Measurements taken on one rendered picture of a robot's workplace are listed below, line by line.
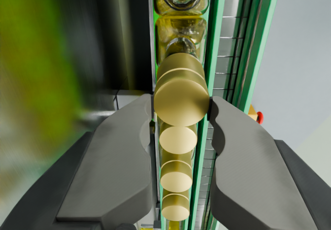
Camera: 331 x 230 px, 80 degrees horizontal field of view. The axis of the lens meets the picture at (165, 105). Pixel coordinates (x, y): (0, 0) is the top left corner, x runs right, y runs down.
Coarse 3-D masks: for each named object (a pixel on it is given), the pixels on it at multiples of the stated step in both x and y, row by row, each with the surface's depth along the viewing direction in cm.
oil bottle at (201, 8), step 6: (156, 0) 18; (162, 0) 18; (204, 0) 18; (156, 6) 19; (162, 6) 18; (168, 6) 18; (198, 6) 18; (204, 6) 19; (156, 12) 20; (162, 12) 19; (168, 12) 19; (174, 12) 19; (180, 12) 19; (186, 12) 19; (192, 12) 19; (198, 12) 19; (204, 12) 20
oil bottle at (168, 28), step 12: (156, 24) 21; (168, 24) 20; (180, 24) 20; (192, 24) 20; (204, 24) 20; (156, 36) 21; (168, 36) 20; (180, 36) 19; (192, 36) 20; (204, 36) 20; (156, 48) 21; (204, 48) 21; (156, 60) 22
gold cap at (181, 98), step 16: (176, 64) 13; (192, 64) 13; (160, 80) 12; (176, 80) 11; (192, 80) 11; (160, 96) 11; (176, 96) 11; (192, 96) 11; (208, 96) 11; (160, 112) 12; (176, 112) 12; (192, 112) 12
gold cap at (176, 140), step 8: (160, 128) 18; (168, 128) 17; (176, 128) 17; (184, 128) 17; (192, 128) 17; (160, 136) 17; (168, 136) 17; (176, 136) 17; (184, 136) 17; (192, 136) 17; (168, 144) 18; (176, 144) 18; (184, 144) 18; (192, 144) 18; (176, 152) 18; (184, 152) 18
